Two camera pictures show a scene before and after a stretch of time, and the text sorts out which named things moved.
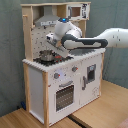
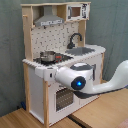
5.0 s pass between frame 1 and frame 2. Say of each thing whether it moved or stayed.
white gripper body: moved
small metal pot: stayed
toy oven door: stayed
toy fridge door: stayed
